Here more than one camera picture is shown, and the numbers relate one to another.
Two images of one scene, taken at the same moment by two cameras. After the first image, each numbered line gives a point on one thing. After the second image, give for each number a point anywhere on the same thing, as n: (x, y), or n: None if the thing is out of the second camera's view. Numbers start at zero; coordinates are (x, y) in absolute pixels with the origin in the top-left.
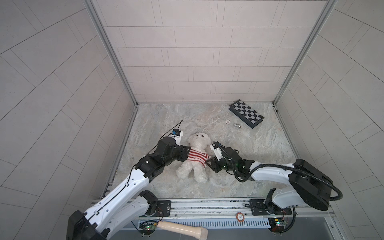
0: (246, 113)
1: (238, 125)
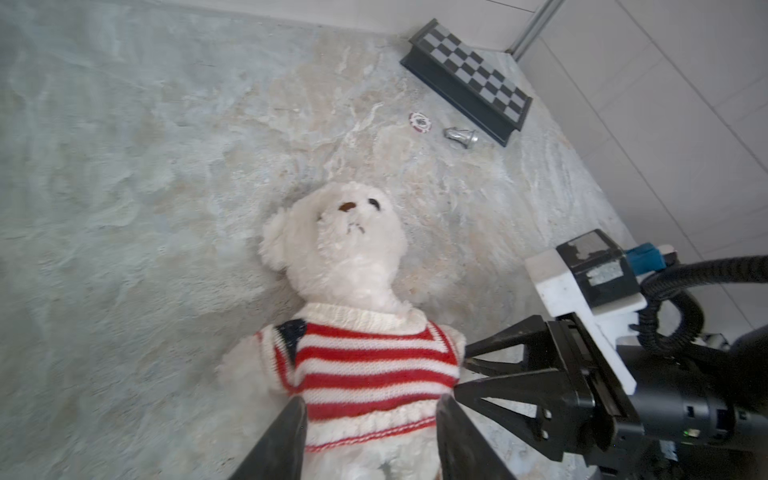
0: (468, 81)
1: (465, 137)
